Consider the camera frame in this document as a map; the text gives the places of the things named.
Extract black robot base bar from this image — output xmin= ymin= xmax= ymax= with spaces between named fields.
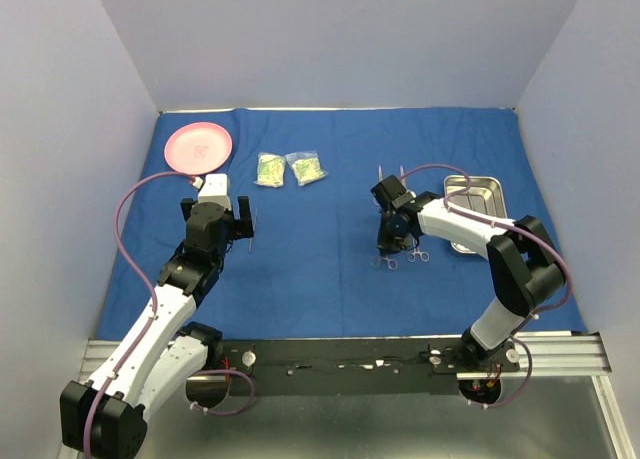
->
xmin=164 ymin=336 xmax=521 ymax=410

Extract steel forceps ring handles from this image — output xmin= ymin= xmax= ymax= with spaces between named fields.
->
xmin=406 ymin=238 xmax=430 ymax=263

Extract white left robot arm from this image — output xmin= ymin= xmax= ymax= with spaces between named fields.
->
xmin=60 ymin=196 xmax=254 ymax=458

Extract steel tweezers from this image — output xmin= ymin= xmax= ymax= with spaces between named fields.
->
xmin=248 ymin=208 xmax=258 ymax=253

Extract aluminium table edge rail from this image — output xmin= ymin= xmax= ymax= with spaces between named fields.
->
xmin=158 ymin=104 xmax=516 ymax=115

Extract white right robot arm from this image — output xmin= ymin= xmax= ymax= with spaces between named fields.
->
xmin=371 ymin=175 xmax=571 ymax=371

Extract steel hemostat clamp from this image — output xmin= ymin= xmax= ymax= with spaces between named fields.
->
xmin=371 ymin=251 xmax=398 ymax=271

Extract blue surgical drape cloth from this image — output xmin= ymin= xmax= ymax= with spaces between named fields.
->
xmin=97 ymin=108 xmax=550 ymax=341

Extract pink plastic plate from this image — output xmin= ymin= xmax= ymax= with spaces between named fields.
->
xmin=164 ymin=122 xmax=233 ymax=176

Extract green gauze packet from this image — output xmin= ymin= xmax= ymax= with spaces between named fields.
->
xmin=254 ymin=152 xmax=286 ymax=188
xmin=285 ymin=151 xmax=328 ymax=186

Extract steel instrument tray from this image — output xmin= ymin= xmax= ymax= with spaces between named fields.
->
xmin=443 ymin=175 xmax=508 ymax=255

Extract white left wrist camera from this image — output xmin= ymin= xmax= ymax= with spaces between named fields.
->
xmin=192 ymin=173 xmax=232 ymax=210

